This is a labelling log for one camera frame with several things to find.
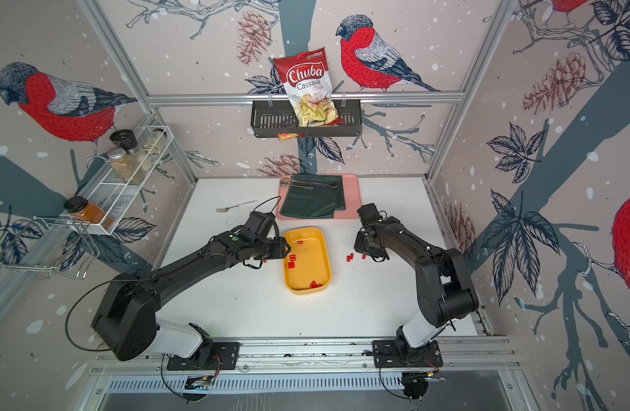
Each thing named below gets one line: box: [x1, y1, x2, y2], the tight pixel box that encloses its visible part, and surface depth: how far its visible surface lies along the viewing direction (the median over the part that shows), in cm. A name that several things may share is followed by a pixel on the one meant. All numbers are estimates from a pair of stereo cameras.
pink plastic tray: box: [276, 174, 363, 221], surface depth 116 cm
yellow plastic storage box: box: [282, 226, 333, 296], surface depth 93 cm
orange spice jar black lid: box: [63, 195, 114, 231], surface depth 62 cm
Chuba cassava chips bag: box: [273, 47, 344, 143], surface depth 86 cm
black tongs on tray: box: [279, 178, 339, 191], surface depth 121 cm
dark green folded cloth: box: [279, 174, 346, 220], surface depth 116 cm
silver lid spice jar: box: [106, 147, 145, 185], surface depth 74 cm
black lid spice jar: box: [109, 129, 138, 154], surface depth 76 cm
